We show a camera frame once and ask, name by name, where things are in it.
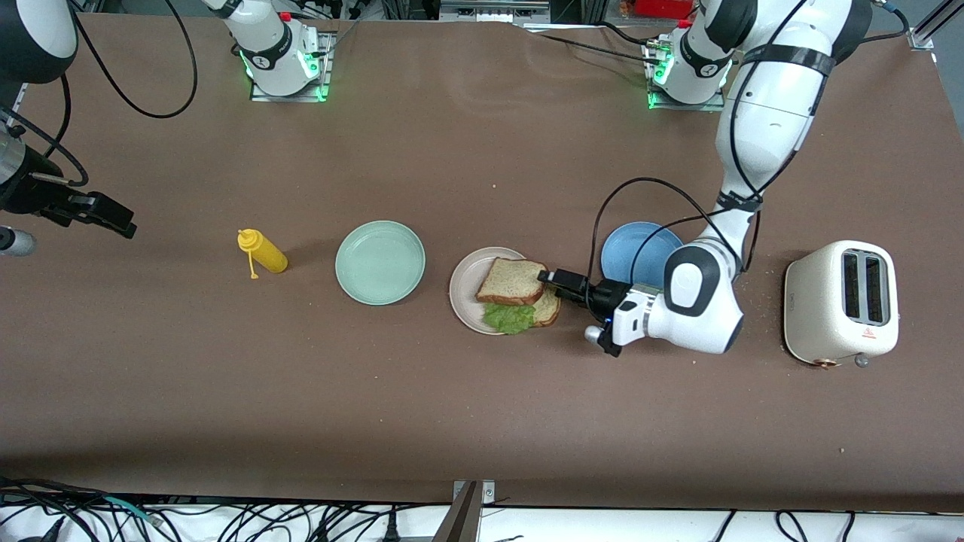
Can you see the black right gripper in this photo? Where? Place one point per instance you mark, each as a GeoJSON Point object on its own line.
{"type": "Point", "coordinates": [32, 193]}

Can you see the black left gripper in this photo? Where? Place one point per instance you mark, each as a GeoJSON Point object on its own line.
{"type": "Point", "coordinates": [603, 293]}

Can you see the brown toasted bread slice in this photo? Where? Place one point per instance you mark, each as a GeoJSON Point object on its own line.
{"type": "Point", "coordinates": [510, 280]}
{"type": "Point", "coordinates": [550, 309]}

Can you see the green lettuce leaf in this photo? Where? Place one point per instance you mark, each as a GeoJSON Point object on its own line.
{"type": "Point", "coordinates": [510, 318]}

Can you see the yellow squeeze bottle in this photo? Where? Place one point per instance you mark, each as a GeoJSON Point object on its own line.
{"type": "Point", "coordinates": [269, 256]}

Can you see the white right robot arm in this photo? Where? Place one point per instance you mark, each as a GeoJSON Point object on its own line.
{"type": "Point", "coordinates": [38, 38]}

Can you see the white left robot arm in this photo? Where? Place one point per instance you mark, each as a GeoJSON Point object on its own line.
{"type": "Point", "coordinates": [768, 120]}

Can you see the blue plate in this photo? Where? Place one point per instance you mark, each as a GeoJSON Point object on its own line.
{"type": "Point", "coordinates": [633, 252]}

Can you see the beige plate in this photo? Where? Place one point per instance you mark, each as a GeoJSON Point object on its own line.
{"type": "Point", "coordinates": [463, 290]}

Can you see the mint green plate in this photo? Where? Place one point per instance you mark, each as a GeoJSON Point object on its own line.
{"type": "Point", "coordinates": [379, 263]}

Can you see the white toaster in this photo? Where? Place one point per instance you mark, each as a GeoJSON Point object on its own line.
{"type": "Point", "coordinates": [817, 309]}

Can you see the red box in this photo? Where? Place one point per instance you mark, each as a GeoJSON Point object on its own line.
{"type": "Point", "coordinates": [663, 7]}

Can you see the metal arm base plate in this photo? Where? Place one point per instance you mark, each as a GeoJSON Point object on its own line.
{"type": "Point", "coordinates": [260, 96]}
{"type": "Point", "coordinates": [678, 108]}

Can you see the grey metal bracket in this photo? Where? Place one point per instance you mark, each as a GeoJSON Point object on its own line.
{"type": "Point", "coordinates": [486, 493]}

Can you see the silver metal rail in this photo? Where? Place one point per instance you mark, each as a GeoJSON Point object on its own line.
{"type": "Point", "coordinates": [493, 9]}

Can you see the aluminium frame profile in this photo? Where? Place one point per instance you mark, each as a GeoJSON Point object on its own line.
{"type": "Point", "coordinates": [925, 34]}

